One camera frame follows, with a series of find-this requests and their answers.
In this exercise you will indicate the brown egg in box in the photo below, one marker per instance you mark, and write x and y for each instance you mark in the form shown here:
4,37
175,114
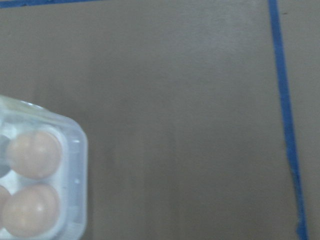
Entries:
31,211
35,154
4,196

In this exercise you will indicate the clear plastic egg box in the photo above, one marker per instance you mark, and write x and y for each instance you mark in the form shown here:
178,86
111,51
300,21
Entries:
70,180

